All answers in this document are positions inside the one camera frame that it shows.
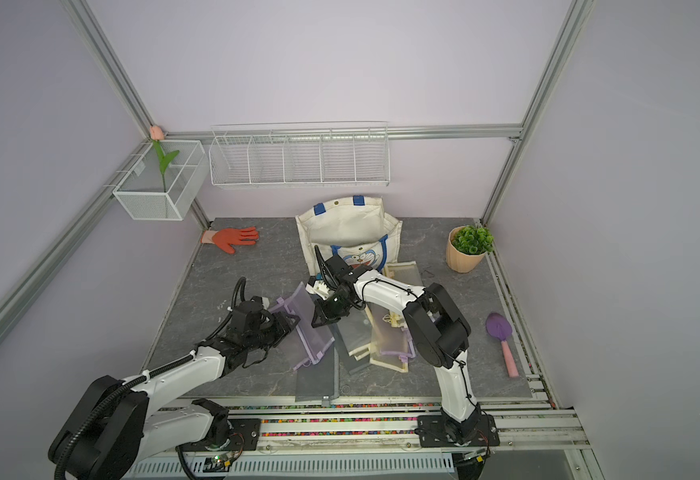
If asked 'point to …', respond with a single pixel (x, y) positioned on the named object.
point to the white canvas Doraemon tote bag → (356, 228)
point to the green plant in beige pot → (467, 246)
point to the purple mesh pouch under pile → (403, 356)
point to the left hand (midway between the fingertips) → (298, 324)
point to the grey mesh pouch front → (319, 381)
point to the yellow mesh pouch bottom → (389, 338)
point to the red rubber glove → (227, 238)
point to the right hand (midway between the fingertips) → (314, 324)
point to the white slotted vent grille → (302, 465)
